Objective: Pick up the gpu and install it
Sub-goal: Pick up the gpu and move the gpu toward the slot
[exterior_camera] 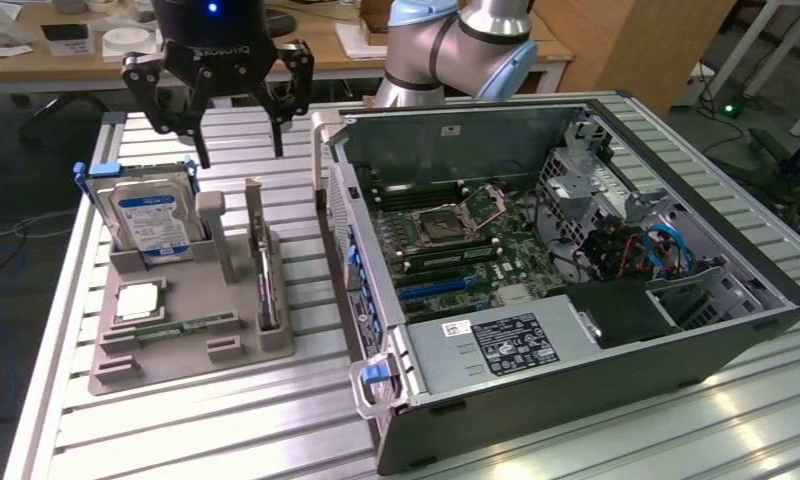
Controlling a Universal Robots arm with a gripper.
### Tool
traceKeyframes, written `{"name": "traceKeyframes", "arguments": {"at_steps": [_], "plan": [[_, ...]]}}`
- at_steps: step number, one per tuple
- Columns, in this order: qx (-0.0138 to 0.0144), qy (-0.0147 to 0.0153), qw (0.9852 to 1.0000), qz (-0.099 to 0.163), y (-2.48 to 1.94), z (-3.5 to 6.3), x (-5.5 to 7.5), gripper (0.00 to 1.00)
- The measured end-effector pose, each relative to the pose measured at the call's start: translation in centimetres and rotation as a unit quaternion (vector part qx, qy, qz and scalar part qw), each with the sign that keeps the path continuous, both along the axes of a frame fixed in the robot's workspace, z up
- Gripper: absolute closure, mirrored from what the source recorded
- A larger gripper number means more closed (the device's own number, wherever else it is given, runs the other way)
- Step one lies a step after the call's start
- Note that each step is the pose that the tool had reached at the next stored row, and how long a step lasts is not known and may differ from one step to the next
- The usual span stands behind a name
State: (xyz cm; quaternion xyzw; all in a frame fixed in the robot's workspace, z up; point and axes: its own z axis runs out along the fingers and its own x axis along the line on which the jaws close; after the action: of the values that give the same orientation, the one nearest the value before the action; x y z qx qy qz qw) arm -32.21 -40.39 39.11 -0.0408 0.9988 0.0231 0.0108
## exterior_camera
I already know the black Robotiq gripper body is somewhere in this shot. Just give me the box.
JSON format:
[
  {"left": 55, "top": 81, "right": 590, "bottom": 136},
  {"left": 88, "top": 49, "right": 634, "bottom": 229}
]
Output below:
[{"left": 150, "top": 0, "right": 278, "bottom": 99}]

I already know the green graphics card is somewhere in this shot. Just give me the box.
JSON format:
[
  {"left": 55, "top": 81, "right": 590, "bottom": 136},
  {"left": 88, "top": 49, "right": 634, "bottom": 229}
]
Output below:
[{"left": 242, "top": 177, "right": 286, "bottom": 332}]

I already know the white box with round roll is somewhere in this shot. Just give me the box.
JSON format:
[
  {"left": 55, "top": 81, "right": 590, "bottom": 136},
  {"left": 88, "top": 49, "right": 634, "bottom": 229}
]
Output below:
[{"left": 99, "top": 27, "right": 159, "bottom": 65}]

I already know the black round lamp base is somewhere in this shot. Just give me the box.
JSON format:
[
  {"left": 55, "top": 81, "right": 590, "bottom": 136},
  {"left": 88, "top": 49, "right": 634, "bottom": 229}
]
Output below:
[{"left": 265, "top": 7, "right": 299, "bottom": 37}]

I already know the stack of white papers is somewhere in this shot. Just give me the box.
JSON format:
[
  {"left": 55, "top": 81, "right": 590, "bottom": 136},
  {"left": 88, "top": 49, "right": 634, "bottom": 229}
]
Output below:
[{"left": 334, "top": 22, "right": 391, "bottom": 61}]

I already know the white box with black top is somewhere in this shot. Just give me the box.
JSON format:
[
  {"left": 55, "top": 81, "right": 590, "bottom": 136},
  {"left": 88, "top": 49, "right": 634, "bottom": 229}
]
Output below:
[{"left": 38, "top": 23, "right": 99, "bottom": 57}]

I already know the cardboard box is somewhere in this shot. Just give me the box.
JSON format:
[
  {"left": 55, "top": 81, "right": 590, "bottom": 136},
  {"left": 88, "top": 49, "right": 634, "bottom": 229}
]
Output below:
[{"left": 358, "top": 0, "right": 401, "bottom": 35}]

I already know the wooden desk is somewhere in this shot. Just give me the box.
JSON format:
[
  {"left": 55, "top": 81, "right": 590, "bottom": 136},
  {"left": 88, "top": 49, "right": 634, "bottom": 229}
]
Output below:
[{"left": 0, "top": 0, "right": 574, "bottom": 109}]

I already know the black office chair base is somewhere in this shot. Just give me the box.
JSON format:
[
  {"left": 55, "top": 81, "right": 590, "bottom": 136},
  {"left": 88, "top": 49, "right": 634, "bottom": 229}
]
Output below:
[{"left": 8, "top": 92, "right": 118, "bottom": 149}]

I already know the hard disk with blue caddy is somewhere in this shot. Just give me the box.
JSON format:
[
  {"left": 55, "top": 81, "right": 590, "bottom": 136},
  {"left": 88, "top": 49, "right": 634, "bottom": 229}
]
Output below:
[{"left": 70, "top": 155, "right": 198, "bottom": 266}]

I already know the CPU socket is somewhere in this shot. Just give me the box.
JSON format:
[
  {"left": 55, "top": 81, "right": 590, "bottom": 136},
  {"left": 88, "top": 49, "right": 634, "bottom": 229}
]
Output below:
[{"left": 413, "top": 205, "right": 475, "bottom": 247}]

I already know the metal socket cover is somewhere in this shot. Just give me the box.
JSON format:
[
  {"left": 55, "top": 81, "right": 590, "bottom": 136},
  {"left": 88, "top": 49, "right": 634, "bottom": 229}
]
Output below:
[{"left": 462, "top": 183, "right": 509, "bottom": 221}]

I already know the RAM stick with black chips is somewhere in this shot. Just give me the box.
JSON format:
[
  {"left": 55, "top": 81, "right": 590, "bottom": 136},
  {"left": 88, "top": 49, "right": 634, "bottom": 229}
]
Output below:
[{"left": 403, "top": 243, "right": 499, "bottom": 267}]

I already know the grey parts rack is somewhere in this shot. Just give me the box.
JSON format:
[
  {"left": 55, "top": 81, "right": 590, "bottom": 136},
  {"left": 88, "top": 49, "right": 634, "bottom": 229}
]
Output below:
[{"left": 86, "top": 189, "right": 298, "bottom": 397}]

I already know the silver CPU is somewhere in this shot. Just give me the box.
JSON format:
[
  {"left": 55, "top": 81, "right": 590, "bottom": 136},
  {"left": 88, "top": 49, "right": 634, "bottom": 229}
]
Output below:
[{"left": 112, "top": 284, "right": 160, "bottom": 321}]

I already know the long black expansion slot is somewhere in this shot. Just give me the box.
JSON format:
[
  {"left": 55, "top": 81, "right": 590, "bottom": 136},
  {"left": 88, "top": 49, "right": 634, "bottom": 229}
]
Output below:
[{"left": 398, "top": 267, "right": 465, "bottom": 284}]

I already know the tall metal disk bay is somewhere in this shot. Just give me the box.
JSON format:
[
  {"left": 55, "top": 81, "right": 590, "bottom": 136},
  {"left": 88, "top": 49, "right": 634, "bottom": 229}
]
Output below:
[{"left": 537, "top": 119, "right": 634, "bottom": 226}]

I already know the blue expansion slot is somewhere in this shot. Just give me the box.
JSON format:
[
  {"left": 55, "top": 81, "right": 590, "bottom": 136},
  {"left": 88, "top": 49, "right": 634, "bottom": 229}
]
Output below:
[{"left": 397, "top": 278, "right": 471, "bottom": 301}]

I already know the green motherboard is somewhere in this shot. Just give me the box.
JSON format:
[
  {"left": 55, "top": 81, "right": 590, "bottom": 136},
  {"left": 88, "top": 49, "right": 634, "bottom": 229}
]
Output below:
[{"left": 369, "top": 177, "right": 574, "bottom": 321}]

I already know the green RAM stick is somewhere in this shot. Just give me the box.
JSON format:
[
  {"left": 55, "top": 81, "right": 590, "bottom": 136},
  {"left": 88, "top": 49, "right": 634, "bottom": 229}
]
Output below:
[{"left": 128, "top": 313, "right": 234, "bottom": 341}]

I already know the white floor device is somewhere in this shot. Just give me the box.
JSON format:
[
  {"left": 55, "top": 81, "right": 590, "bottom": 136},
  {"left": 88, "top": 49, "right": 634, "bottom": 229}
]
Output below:
[{"left": 685, "top": 62, "right": 718, "bottom": 109}]

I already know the grey power supply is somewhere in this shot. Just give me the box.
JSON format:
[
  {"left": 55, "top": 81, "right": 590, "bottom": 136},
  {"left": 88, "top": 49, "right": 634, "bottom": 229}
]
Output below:
[{"left": 403, "top": 293, "right": 605, "bottom": 397}]

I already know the black plastic shroud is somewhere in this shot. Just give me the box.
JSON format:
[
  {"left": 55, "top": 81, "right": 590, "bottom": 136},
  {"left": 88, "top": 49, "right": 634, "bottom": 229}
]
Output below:
[{"left": 563, "top": 277, "right": 682, "bottom": 350}]

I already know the low metal disk bay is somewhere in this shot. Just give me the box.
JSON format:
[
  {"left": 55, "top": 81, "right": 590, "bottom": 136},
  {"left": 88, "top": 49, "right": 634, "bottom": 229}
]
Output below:
[{"left": 644, "top": 264, "right": 774, "bottom": 331}]

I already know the black equipment stand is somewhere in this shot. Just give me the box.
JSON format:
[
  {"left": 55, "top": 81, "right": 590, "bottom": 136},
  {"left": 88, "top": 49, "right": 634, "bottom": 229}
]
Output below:
[{"left": 745, "top": 127, "right": 800, "bottom": 231}]

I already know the open black PC case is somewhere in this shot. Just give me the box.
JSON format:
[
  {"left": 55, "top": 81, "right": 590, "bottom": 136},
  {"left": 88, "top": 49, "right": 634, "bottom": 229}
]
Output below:
[{"left": 310, "top": 97, "right": 800, "bottom": 476}]

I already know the blue disk wire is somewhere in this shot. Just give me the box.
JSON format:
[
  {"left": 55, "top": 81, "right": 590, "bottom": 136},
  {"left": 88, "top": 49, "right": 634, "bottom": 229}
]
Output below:
[{"left": 641, "top": 225, "right": 696, "bottom": 281}]

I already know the white table frame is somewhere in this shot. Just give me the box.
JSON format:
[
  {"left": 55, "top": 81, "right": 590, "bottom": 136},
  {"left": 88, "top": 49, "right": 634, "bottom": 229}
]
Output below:
[{"left": 702, "top": 0, "right": 800, "bottom": 136}]

